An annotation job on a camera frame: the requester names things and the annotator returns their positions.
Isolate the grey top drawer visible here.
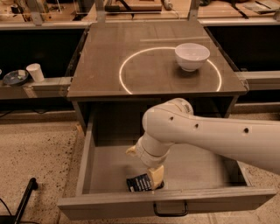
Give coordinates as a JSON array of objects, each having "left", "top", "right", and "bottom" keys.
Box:
[{"left": 57, "top": 101, "right": 277, "bottom": 221}]

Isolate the dark blue plate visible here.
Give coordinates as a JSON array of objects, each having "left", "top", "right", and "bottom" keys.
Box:
[{"left": 3, "top": 70, "right": 29, "bottom": 87}]

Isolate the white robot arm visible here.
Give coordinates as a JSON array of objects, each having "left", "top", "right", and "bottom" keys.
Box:
[{"left": 126, "top": 98, "right": 280, "bottom": 189}]

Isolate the black drawer handle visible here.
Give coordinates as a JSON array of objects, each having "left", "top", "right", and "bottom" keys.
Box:
[{"left": 153, "top": 202, "right": 189, "bottom": 217}]

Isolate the grey side shelf ledge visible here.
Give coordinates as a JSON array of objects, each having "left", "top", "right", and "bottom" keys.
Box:
[{"left": 0, "top": 77, "right": 72, "bottom": 100}]

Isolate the dark blue rxbar wrapper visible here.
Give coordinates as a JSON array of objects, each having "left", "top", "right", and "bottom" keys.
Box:
[{"left": 126, "top": 173, "right": 152, "bottom": 192}]

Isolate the grey cabinet with counter top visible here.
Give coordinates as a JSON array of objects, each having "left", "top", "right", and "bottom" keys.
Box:
[{"left": 67, "top": 20, "right": 248, "bottom": 130}]

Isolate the white paper cup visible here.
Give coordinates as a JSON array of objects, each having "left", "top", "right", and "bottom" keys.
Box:
[{"left": 26, "top": 63, "right": 45, "bottom": 82}]

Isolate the white ceramic bowl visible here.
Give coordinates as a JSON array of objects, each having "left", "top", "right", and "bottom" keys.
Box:
[{"left": 175, "top": 43, "right": 210, "bottom": 72}]

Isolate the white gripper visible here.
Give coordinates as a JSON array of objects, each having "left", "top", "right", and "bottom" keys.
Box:
[{"left": 126, "top": 133, "right": 173, "bottom": 190}]

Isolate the black cable on floor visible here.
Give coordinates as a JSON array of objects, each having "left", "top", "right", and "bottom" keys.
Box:
[{"left": 0, "top": 198, "right": 12, "bottom": 217}]

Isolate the black pole on floor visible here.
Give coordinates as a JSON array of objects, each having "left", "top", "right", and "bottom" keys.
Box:
[{"left": 0, "top": 178, "right": 39, "bottom": 224}]

